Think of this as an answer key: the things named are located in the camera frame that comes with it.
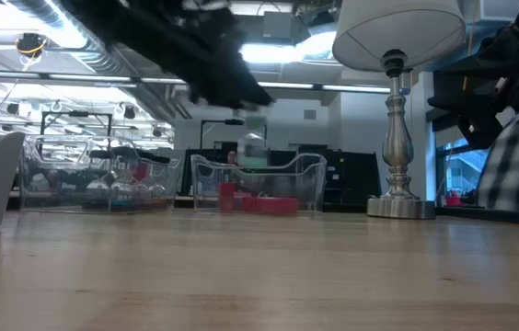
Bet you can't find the white shade silver table lamp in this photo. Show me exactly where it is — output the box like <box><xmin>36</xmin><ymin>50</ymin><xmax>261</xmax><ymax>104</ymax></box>
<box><xmin>331</xmin><ymin>0</ymin><xmax>467</xmax><ymax>221</ymax></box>

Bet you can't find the narrow clear plastic bin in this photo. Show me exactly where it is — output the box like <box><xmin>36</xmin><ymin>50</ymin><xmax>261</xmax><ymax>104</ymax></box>
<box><xmin>18</xmin><ymin>134</ymin><xmax>182</xmax><ymax>213</ymax></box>

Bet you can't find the small red block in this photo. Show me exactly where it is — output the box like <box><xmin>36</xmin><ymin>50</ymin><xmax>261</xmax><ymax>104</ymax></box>
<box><xmin>218</xmin><ymin>182</ymin><xmax>237</xmax><ymax>212</ymax></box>
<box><xmin>259</xmin><ymin>197</ymin><xmax>300</xmax><ymax>216</ymax></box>

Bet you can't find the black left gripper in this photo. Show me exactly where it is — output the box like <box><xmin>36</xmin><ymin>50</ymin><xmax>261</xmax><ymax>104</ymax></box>
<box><xmin>116</xmin><ymin>0</ymin><xmax>274</xmax><ymax>109</ymax></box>

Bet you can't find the green sand timer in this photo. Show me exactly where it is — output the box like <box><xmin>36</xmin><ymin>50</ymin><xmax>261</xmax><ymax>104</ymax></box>
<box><xmin>236</xmin><ymin>108</ymin><xmax>269</xmax><ymax>169</ymax></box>

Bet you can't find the white sand timer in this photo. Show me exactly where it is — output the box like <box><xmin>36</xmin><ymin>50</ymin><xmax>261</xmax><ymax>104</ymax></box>
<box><xmin>85</xmin><ymin>149</ymin><xmax>113</xmax><ymax>211</ymax></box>

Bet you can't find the wide clear plastic bin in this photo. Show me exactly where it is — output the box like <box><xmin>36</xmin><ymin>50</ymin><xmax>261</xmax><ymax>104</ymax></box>
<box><xmin>190</xmin><ymin>153</ymin><xmax>329</xmax><ymax>215</ymax></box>

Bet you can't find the black aluminium table frame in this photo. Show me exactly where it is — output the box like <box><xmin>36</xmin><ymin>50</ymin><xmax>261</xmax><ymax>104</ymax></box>
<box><xmin>6</xmin><ymin>195</ymin><xmax>519</xmax><ymax>227</ymax></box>

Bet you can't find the hanging yellow cable reel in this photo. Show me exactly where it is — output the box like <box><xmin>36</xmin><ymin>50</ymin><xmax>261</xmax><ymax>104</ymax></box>
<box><xmin>14</xmin><ymin>32</ymin><xmax>49</xmax><ymax>60</ymax></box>

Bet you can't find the ceiling light panel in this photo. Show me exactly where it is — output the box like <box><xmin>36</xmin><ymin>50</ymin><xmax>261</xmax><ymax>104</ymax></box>
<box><xmin>239</xmin><ymin>29</ymin><xmax>334</xmax><ymax>65</ymax></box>

